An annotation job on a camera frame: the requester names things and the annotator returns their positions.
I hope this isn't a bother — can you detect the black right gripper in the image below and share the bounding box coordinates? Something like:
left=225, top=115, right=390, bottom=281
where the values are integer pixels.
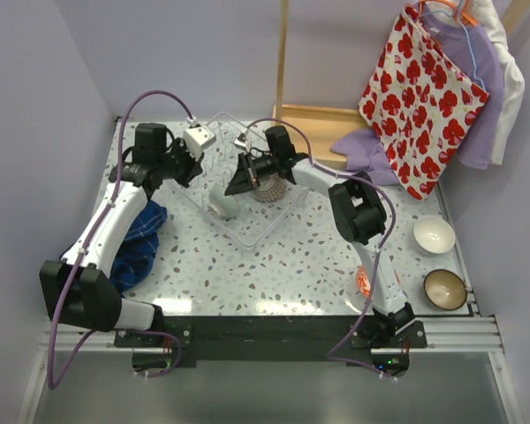
left=225, top=153, right=278, bottom=199

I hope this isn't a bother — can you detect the white wire dish rack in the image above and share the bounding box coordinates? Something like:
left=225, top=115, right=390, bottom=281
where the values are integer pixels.
left=178, top=112, right=308, bottom=249

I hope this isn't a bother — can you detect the pale green bowl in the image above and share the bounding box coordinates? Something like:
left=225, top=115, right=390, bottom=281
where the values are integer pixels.
left=208, top=184, right=241, bottom=219

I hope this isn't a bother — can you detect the brown lattice pattern bowl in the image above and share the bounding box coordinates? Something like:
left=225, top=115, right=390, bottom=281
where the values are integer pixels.
left=252, top=174, right=286, bottom=203

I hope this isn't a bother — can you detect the orange floral pattern bowl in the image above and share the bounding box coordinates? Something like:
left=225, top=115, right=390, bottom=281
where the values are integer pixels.
left=356, top=265, right=371, bottom=298

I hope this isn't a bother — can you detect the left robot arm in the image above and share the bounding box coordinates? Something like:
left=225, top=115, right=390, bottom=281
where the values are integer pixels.
left=39, top=123, right=216, bottom=346

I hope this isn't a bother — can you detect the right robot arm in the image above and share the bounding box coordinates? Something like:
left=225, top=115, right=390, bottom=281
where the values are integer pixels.
left=225, top=125, right=415, bottom=347

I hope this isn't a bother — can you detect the blue plaid cloth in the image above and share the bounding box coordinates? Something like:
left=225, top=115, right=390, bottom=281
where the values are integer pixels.
left=110, top=201, right=168, bottom=294

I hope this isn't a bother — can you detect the wooden clothes stand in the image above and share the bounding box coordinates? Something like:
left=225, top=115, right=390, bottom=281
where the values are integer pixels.
left=273, top=1, right=367, bottom=170

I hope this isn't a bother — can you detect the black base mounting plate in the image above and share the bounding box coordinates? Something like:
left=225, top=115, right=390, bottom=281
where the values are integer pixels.
left=114, top=314, right=428, bottom=375

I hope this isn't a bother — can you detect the red poppy print tote bag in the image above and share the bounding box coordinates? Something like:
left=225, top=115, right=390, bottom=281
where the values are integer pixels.
left=358, top=4, right=489, bottom=200

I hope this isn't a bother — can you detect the plain white bowl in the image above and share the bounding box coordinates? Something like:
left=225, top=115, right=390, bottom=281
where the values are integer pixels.
left=413, top=216, right=456, bottom=254

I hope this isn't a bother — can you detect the dark brown glazed bowl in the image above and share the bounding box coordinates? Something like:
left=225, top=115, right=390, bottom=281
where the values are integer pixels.
left=423, top=269, right=467, bottom=311

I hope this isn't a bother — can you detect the purple t-shirt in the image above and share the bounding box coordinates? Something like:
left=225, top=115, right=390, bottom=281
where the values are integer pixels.
left=330, top=3, right=505, bottom=199

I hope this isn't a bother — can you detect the orange clothes hanger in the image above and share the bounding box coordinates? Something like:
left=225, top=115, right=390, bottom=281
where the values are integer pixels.
left=416, top=0, right=479, bottom=27

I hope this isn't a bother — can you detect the blue clothes hanger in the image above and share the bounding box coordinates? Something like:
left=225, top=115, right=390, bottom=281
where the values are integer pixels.
left=454, top=0, right=487, bottom=90

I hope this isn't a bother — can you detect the white garment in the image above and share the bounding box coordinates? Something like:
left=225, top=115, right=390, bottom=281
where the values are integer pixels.
left=472, top=0, right=526, bottom=165

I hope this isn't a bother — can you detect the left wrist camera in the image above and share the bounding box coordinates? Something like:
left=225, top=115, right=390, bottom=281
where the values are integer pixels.
left=183, top=126, right=216, bottom=159

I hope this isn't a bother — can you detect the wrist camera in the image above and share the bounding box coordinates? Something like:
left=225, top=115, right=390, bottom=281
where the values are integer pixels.
left=233, top=132, right=252, bottom=154
left=183, top=126, right=216, bottom=159

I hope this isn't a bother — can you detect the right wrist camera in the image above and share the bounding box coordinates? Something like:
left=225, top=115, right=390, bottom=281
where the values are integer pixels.
left=233, top=132, right=252, bottom=154

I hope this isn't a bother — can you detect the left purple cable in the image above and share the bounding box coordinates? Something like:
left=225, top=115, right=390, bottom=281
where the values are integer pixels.
left=47, top=89, right=200, bottom=390

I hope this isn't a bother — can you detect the purple cable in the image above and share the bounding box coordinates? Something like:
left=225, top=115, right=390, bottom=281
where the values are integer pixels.
left=47, top=89, right=200, bottom=390
left=242, top=117, right=398, bottom=371

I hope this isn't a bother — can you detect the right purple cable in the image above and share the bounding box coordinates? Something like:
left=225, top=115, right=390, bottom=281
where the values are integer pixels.
left=242, top=117, right=398, bottom=371

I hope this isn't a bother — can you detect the aluminium rail frame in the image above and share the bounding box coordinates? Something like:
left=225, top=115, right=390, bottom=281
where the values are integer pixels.
left=19, top=315, right=523, bottom=423

